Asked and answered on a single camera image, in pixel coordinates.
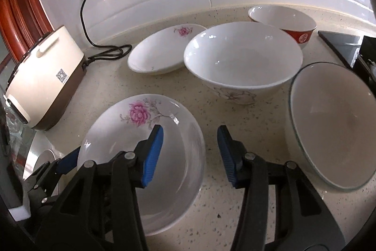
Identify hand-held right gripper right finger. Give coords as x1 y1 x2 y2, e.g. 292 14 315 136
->
217 125 345 251

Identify red wooden glass door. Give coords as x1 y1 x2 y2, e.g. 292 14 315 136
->
0 0 55 69

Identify white bowl grey flower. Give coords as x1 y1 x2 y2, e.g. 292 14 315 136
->
184 22 304 105

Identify white sponge block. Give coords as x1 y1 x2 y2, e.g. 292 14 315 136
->
9 204 32 222

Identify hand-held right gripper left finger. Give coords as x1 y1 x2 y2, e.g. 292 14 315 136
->
35 124 164 251

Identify black cooktop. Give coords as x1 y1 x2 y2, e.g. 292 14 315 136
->
318 30 376 87

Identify red and white bowl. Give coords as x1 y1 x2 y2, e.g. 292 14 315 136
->
247 5 317 50

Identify white plate pink flower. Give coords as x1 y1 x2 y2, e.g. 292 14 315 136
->
77 94 206 237
127 24 208 76

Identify white bowl green rim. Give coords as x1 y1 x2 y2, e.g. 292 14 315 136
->
288 62 376 190

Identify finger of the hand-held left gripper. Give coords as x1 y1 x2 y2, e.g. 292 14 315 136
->
26 147 80 210

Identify cream and brown rice cooker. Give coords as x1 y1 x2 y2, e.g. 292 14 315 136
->
4 25 89 131

